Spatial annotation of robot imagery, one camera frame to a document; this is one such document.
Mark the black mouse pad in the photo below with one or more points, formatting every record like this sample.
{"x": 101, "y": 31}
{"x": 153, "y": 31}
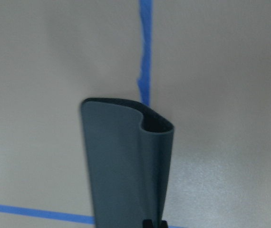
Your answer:
{"x": 128, "y": 147}

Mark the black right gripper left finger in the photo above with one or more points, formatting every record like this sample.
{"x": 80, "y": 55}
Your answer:
{"x": 147, "y": 224}

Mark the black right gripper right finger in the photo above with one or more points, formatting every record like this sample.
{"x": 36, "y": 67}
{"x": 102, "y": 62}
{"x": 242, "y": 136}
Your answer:
{"x": 163, "y": 224}

